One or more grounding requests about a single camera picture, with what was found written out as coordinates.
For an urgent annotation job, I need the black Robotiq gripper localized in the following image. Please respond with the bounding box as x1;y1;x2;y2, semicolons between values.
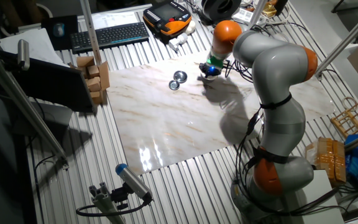
199;62;222;80

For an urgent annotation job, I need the large steel bowl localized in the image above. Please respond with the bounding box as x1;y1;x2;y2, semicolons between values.
173;70;188;84

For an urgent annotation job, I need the marble pattern table mat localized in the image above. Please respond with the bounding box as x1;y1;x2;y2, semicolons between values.
106;46;337;177

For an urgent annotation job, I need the black filament spool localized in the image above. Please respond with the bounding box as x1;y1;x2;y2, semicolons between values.
200;0;242;23

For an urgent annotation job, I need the white power strip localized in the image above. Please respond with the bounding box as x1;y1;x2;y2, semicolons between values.
231;7;269;27

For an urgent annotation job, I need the orange black teach pendant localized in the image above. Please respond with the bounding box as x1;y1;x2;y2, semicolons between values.
142;0;193;40

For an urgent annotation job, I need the gold box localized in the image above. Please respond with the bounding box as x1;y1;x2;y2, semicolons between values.
261;2;278;19

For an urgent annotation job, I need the flat cardboard piece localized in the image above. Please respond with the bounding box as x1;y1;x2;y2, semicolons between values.
97;60;111;91

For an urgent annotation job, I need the black computer keyboard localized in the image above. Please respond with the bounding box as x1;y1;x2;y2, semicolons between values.
70;21;150;55

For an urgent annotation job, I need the printed paper sheet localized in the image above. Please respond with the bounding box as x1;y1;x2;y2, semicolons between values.
90;11;140;31

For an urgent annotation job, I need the small cardboard box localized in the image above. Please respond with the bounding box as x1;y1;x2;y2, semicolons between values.
86;77;102;93
89;90;104;105
86;64;101;79
75;55;96;68

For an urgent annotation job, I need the brown wrapped package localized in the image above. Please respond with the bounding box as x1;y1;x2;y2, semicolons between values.
305;137;348;187

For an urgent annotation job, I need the wooden rack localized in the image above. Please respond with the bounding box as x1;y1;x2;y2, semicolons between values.
330;96;358;139

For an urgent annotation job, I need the black monitor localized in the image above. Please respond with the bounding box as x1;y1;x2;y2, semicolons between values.
0;49;96;114

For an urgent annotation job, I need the computer mouse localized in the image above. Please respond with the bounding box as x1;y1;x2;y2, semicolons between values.
52;22;66;39

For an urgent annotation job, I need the grey monitor base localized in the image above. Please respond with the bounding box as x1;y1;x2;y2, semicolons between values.
11;101;74;139

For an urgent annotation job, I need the black mouse pad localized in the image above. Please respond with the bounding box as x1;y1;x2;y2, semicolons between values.
41;14;80;52

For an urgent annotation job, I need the white paper stack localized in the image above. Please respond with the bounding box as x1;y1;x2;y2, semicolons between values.
0;27;70;68

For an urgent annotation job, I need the green wrist mount ring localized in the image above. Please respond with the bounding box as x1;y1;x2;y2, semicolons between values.
206;55;226;68

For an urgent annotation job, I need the silver camera with blue cap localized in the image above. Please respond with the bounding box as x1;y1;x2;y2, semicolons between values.
114;162;154;202

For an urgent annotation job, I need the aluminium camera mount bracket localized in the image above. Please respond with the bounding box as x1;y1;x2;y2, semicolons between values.
88;182;130;224

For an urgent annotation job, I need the white pedestal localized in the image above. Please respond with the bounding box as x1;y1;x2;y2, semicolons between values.
283;169;347;224

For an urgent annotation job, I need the black camera cable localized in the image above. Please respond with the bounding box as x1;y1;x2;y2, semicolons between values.
75;192;154;218

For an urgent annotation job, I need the silver depth camera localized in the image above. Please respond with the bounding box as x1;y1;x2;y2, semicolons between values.
17;39;31;72

